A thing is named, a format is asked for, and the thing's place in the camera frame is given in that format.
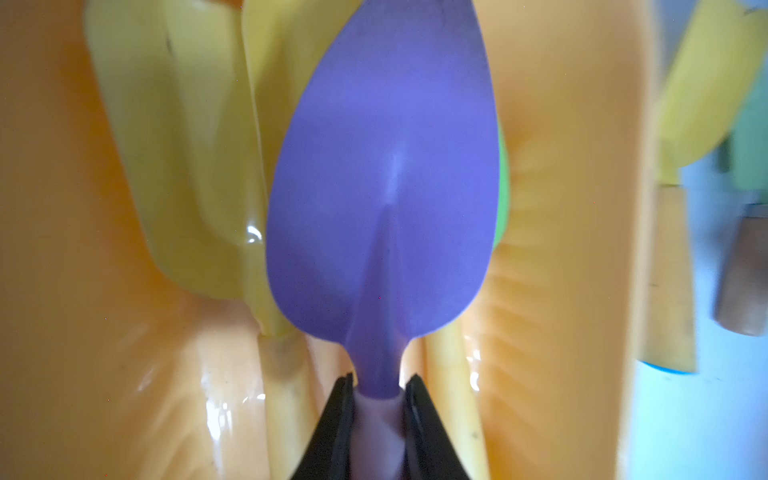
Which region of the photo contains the yellow plastic storage box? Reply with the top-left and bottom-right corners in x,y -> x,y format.
1,1 -> 656,479

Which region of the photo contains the wide yellow shovel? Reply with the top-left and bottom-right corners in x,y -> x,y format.
83,0 -> 319,480

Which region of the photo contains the light green shovel wooden handle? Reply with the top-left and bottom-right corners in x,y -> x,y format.
713,59 -> 768,337

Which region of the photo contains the yellow square shovel yellow handle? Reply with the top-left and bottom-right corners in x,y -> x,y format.
241,0 -> 490,479

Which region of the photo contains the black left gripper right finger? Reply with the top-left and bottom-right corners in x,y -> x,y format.
404,374 -> 470,480

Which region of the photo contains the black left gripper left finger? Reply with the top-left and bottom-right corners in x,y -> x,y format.
290,373 -> 355,480

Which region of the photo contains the green shovel yellow handle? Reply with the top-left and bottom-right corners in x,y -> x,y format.
493,128 -> 510,248

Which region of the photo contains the yellow square shovel blue tip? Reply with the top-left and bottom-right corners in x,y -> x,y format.
639,1 -> 767,374

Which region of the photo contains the purple shovel pink handle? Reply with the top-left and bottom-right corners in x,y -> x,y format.
266,1 -> 500,479

